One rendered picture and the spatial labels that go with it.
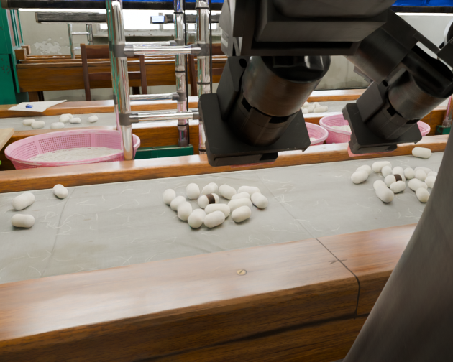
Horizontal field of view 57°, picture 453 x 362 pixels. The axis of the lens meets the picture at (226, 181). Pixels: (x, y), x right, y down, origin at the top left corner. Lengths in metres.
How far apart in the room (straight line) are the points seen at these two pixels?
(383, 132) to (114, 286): 0.38
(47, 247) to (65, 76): 2.78
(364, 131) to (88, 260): 0.39
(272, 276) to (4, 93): 2.99
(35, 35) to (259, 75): 5.34
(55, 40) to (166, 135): 4.59
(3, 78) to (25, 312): 2.92
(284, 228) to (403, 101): 0.22
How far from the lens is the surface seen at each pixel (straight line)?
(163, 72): 3.39
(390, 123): 0.58
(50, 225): 0.63
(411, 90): 0.54
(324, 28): 0.26
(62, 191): 0.71
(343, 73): 7.02
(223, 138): 0.39
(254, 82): 0.33
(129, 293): 0.41
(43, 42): 5.62
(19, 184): 0.77
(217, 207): 0.59
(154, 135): 1.08
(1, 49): 3.27
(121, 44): 0.78
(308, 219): 0.61
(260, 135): 0.38
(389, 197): 0.69
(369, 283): 0.45
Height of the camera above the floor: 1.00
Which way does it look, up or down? 20 degrees down
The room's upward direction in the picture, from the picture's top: straight up
